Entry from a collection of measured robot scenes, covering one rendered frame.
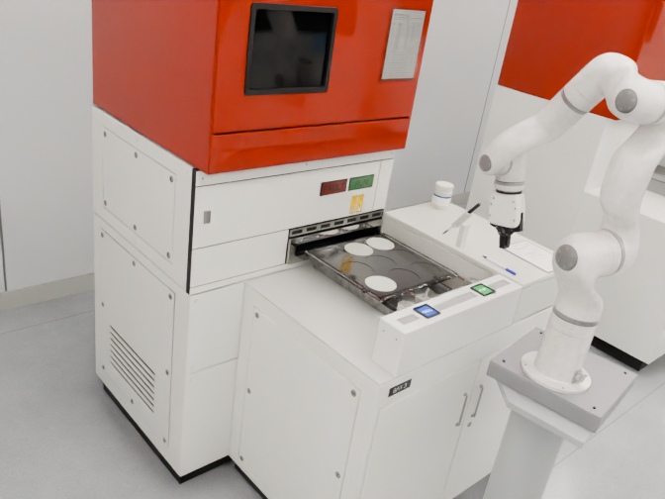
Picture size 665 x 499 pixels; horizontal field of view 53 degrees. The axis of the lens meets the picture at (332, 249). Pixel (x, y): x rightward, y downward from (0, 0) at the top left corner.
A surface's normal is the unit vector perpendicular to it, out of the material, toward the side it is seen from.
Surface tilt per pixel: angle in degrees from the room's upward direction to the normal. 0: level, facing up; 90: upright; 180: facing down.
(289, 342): 90
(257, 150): 90
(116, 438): 0
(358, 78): 90
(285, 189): 90
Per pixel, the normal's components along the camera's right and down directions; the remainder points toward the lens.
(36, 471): 0.14, -0.89
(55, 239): 0.65, 0.40
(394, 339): -0.74, 0.19
